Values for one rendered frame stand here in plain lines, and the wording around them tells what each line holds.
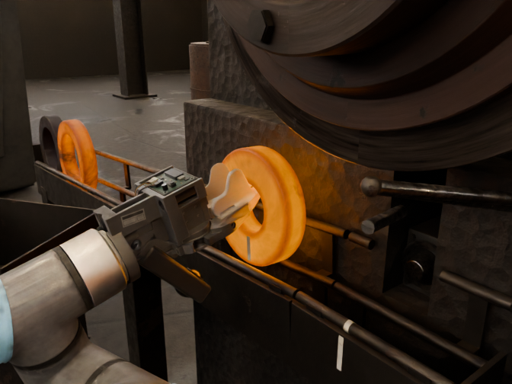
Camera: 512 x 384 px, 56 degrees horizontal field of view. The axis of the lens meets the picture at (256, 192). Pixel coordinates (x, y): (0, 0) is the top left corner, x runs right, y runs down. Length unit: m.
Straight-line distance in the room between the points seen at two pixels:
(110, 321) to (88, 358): 1.30
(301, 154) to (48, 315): 0.35
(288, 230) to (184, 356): 1.10
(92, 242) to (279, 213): 0.21
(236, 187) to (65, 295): 0.23
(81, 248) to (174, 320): 1.30
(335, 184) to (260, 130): 0.15
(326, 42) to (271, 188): 0.29
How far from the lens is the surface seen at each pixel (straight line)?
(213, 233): 0.56
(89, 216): 0.78
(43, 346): 0.53
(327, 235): 0.61
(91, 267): 0.51
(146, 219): 0.54
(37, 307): 0.51
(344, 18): 0.32
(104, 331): 1.81
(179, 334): 1.73
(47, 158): 1.49
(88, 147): 1.17
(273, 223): 0.59
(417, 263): 0.57
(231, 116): 0.74
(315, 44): 0.34
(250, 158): 0.61
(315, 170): 0.62
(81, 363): 0.55
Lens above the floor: 1.00
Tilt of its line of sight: 19 degrees down
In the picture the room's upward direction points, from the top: straight up
